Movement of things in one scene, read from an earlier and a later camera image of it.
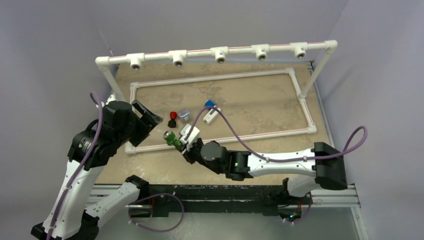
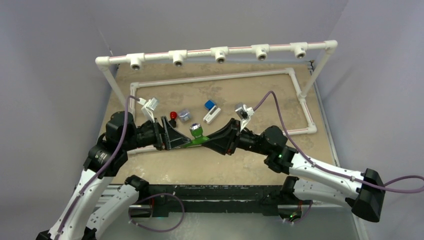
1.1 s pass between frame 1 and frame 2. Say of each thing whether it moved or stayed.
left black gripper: moved
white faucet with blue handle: stayed
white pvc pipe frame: stayed
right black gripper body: moved
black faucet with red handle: stayed
